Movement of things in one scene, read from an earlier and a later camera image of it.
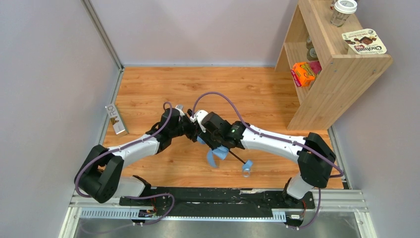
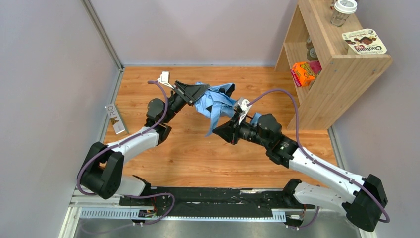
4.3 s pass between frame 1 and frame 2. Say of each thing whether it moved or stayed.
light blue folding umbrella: moved
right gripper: moved
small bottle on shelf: stayed
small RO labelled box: stayed
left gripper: moved
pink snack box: stayed
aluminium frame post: stayed
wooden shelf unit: stayed
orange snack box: stayed
